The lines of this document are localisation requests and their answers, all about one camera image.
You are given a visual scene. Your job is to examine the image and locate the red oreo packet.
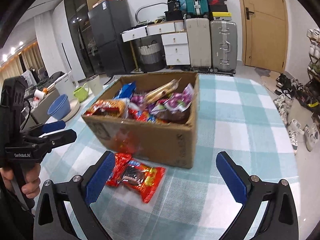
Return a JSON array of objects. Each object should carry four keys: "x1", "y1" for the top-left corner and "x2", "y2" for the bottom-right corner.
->
[
  {"x1": 129, "y1": 108, "x2": 167, "y2": 124},
  {"x1": 105, "y1": 153, "x2": 166, "y2": 203}
]

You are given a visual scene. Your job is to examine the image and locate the orange noodle snack bag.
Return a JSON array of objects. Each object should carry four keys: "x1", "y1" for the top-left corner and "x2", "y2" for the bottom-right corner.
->
[{"x1": 84, "y1": 99, "x2": 128, "y2": 118}]

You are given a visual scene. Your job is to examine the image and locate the blue oreo packet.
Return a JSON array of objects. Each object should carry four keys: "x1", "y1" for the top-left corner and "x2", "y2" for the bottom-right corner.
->
[{"x1": 114, "y1": 81, "x2": 136, "y2": 99}]

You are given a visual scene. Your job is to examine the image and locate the purple gummy candy bag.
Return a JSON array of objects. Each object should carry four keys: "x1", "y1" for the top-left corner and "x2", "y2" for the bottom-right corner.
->
[{"x1": 149, "y1": 83, "x2": 194, "y2": 121}]

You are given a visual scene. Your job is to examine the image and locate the person's left hand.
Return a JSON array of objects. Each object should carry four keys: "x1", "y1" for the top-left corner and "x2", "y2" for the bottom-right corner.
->
[{"x1": 1, "y1": 163, "x2": 41, "y2": 199}]

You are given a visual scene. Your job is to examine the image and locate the blue plastic bowl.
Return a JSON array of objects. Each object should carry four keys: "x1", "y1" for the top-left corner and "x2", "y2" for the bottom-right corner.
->
[{"x1": 47, "y1": 94, "x2": 71, "y2": 120}]

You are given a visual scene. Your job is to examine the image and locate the beige round plate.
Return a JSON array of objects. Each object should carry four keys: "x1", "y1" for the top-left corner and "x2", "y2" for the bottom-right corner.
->
[{"x1": 62, "y1": 98, "x2": 80, "y2": 122}]

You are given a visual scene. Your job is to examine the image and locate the white kettle appliance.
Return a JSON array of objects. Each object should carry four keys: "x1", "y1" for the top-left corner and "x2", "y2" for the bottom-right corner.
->
[{"x1": 54, "y1": 71, "x2": 75, "y2": 101}]

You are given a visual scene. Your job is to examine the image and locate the green ceramic watering jug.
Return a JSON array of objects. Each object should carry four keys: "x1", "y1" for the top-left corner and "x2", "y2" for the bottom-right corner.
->
[{"x1": 73, "y1": 83, "x2": 89, "y2": 102}]

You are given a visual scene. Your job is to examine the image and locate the teal checkered tablecloth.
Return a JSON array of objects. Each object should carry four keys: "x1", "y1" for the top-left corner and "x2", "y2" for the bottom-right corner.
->
[{"x1": 37, "y1": 74, "x2": 299, "y2": 240}]

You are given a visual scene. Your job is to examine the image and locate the cream tumbler cup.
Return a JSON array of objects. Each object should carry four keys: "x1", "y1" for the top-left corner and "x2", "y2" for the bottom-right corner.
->
[{"x1": 87, "y1": 75, "x2": 103, "y2": 96}]

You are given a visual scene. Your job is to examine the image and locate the white sneakers on floor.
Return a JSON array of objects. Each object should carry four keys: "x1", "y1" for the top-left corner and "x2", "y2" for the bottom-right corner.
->
[{"x1": 287, "y1": 119, "x2": 319, "y2": 155}]

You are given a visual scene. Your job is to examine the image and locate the shoe rack with shoes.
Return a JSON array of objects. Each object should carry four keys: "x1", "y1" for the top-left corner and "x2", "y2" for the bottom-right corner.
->
[{"x1": 306, "y1": 28, "x2": 319, "y2": 116}]

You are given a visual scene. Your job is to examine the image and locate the woven laundry basket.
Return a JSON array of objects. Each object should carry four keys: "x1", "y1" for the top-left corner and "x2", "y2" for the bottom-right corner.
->
[{"x1": 138, "y1": 40, "x2": 164, "y2": 73}]

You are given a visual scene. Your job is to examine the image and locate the black refrigerator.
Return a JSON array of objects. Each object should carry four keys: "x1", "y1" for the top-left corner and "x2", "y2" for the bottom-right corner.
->
[{"x1": 88, "y1": 0, "x2": 135, "y2": 76}]

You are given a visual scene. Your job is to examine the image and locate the dark glass cabinet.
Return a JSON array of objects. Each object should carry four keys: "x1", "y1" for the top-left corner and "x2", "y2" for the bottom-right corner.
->
[{"x1": 64, "y1": 0, "x2": 104, "y2": 78}]

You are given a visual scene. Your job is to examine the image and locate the silver suitcase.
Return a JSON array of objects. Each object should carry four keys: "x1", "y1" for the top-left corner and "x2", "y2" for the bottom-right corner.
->
[{"x1": 210, "y1": 20, "x2": 238, "y2": 75}]

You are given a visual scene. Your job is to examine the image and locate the white drawer desk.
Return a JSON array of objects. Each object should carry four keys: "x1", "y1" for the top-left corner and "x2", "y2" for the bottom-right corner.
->
[{"x1": 121, "y1": 20, "x2": 190, "y2": 66}]

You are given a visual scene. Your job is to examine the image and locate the beige suitcase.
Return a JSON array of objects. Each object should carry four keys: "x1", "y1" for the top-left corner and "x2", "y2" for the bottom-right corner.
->
[{"x1": 185, "y1": 18, "x2": 212, "y2": 68}]

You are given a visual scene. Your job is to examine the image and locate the wooden door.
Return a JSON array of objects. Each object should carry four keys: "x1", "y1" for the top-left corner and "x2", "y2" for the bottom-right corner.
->
[{"x1": 240, "y1": 0, "x2": 288, "y2": 73}]

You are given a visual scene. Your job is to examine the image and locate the stacked shoe boxes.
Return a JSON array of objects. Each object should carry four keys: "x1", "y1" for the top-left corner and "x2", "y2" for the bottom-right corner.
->
[{"x1": 207, "y1": 0, "x2": 228, "y2": 20}]

